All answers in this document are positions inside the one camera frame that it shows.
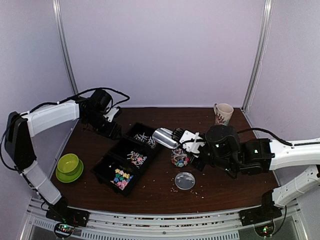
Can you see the round metal jar lid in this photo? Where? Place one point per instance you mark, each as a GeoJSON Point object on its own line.
{"type": "Point", "coordinates": [184, 181]}

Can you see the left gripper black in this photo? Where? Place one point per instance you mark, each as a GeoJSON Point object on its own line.
{"type": "Point", "coordinates": [112, 131]}

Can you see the left aluminium frame post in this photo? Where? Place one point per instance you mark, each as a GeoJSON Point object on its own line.
{"type": "Point", "coordinates": [63, 42]}

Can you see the metal scoop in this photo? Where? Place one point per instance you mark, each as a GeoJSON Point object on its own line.
{"type": "Point", "coordinates": [164, 137]}

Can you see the green bowl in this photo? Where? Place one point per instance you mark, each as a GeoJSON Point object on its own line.
{"type": "Point", "coordinates": [68, 164]}

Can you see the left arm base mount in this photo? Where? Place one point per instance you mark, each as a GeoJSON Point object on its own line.
{"type": "Point", "coordinates": [61, 212]}

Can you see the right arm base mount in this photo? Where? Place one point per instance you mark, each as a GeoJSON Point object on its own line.
{"type": "Point", "coordinates": [266, 212]}

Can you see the right aluminium frame post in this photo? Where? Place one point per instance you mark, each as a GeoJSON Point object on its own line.
{"type": "Point", "coordinates": [262, 42]}

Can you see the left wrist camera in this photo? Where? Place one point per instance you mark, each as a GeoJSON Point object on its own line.
{"type": "Point", "coordinates": [113, 113]}

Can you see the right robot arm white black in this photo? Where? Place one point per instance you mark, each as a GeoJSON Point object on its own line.
{"type": "Point", "coordinates": [262, 155]}

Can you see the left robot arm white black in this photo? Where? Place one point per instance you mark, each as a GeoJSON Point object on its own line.
{"type": "Point", "coordinates": [22, 127]}

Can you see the black three-compartment candy tray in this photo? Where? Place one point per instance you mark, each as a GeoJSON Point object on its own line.
{"type": "Point", "coordinates": [125, 163]}

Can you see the aluminium frame post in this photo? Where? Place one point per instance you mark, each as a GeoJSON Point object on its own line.
{"type": "Point", "coordinates": [63, 42]}
{"type": "Point", "coordinates": [262, 42]}

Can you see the clear plastic jar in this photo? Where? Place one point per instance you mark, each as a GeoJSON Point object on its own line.
{"type": "Point", "coordinates": [179, 158]}

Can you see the ceramic mug coral pattern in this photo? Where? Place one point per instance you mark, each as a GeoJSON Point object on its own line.
{"type": "Point", "coordinates": [223, 113]}

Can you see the green plate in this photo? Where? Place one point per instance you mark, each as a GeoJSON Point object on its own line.
{"type": "Point", "coordinates": [65, 178]}

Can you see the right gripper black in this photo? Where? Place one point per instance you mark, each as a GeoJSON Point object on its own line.
{"type": "Point", "coordinates": [199, 166]}

